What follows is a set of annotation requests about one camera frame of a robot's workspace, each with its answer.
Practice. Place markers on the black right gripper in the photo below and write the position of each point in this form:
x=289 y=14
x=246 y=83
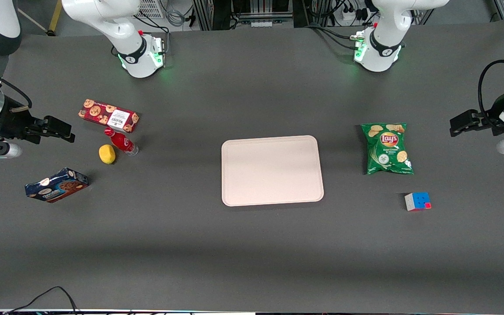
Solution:
x=15 y=123

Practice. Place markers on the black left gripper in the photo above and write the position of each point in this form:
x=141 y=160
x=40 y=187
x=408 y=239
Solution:
x=487 y=120

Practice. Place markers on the red coke bottle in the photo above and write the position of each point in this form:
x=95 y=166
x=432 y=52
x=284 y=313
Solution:
x=120 y=141

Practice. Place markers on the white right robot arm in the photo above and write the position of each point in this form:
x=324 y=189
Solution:
x=120 y=26

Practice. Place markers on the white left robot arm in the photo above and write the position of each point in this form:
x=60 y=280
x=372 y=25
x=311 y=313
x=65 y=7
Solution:
x=387 y=26

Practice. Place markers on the beige plastic tray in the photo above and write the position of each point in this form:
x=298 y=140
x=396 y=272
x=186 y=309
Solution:
x=272 y=170

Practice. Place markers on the red cookie box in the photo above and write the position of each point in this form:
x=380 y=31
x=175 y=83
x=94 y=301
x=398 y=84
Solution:
x=103 y=113

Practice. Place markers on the yellow lemon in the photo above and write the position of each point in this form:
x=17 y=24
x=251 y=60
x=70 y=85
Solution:
x=107 y=154

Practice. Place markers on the blue cookie box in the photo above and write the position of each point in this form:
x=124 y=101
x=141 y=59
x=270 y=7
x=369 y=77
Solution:
x=57 y=186

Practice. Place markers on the green Lays chips bag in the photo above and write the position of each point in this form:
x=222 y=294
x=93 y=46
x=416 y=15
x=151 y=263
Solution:
x=386 y=151

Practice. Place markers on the Rubik's cube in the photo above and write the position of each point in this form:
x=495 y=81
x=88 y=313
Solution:
x=417 y=201

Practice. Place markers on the white perforated box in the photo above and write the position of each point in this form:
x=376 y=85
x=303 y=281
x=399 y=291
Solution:
x=150 y=8

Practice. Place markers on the white power strip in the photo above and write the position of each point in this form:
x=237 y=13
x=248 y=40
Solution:
x=353 y=16

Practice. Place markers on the yellow black post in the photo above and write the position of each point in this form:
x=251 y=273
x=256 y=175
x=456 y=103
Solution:
x=54 y=17

